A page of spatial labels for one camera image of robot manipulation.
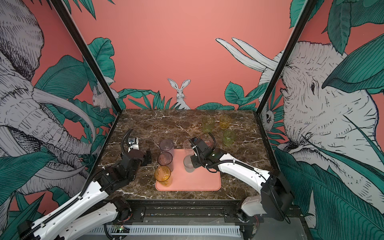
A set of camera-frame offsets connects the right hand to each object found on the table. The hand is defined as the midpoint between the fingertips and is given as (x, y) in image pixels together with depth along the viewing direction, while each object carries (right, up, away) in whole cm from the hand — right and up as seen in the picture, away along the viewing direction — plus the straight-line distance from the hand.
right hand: (192, 157), depth 81 cm
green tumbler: (+26, +10, +23) cm, 36 cm away
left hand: (-26, +6, -6) cm, 28 cm away
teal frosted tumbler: (-3, -6, +7) cm, 9 cm away
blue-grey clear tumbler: (-16, +5, +9) cm, 19 cm away
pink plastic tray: (+5, -15, +6) cm, 17 cm away
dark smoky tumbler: (-16, -2, +5) cm, 17 cm away
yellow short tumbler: (+22, +21, +23) cm, 38 cm away
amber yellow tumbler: (-16, -8, -4) cm, 18 cm away
